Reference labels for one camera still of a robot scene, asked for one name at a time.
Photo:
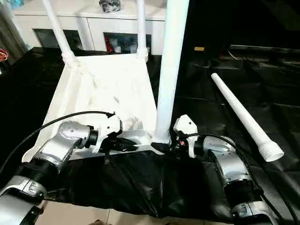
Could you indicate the grey crumpled bundle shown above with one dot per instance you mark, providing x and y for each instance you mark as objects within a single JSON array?
[{"x": 110, "y": 5}]

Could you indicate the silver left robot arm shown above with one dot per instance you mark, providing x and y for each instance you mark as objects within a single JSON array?
[{"x": 56, "y": 147}]

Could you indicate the white plastic table leg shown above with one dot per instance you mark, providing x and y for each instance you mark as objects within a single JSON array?
[
  {"x": 171, "y": 61},
  {"x": 61, "y": 33},
  {"x": 141, "y": 28},
  {"x": 243, "y": 115}
]

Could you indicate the small red bottle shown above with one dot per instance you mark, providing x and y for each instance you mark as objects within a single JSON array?
[{"x": 110, "y": 46}]

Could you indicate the black plastic mat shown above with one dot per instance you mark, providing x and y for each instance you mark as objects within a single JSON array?
[{"x": 140, "y": 183}]

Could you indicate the white plastic table top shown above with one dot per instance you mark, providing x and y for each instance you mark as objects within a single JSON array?
[{"x": 108, "y": 89}]

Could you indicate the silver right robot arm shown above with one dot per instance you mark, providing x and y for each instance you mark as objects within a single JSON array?
[{"x": 229, "y": 164}]

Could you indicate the small tan tag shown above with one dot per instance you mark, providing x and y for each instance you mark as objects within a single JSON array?
[{"x": 199, "y": 48}]

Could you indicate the white cabinet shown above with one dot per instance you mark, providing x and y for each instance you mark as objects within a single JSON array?
[{"x": 89, "y": 21}]

